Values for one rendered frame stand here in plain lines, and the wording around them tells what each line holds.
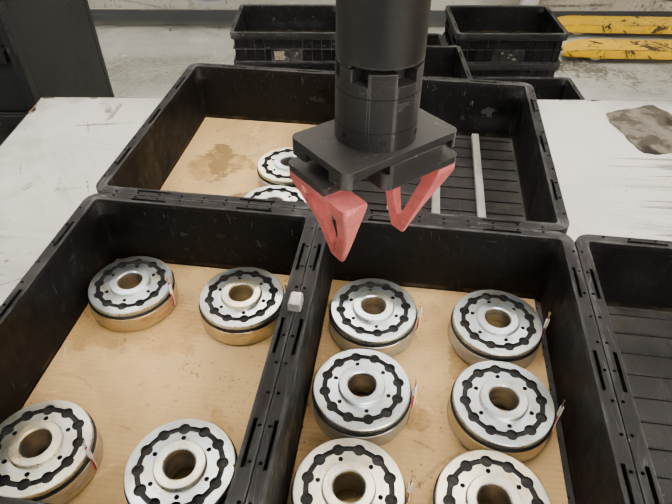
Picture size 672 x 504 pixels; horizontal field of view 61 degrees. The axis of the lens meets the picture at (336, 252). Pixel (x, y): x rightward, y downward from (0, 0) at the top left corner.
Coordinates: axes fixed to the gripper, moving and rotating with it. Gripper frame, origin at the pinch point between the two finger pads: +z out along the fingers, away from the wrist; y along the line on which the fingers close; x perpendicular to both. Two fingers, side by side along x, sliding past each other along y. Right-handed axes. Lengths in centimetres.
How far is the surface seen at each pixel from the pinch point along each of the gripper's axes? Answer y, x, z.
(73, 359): 22.5, -24.5, 23.6
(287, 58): -86, -146, 53
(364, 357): -2.8, -2.8, 20.4
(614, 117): -102, -31, 33
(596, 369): -15.2, 15.3, 13.3
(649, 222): -73, -5, 35
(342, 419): 3.8, 2.0, 20.3
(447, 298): -18.8, -5.4, 23.0
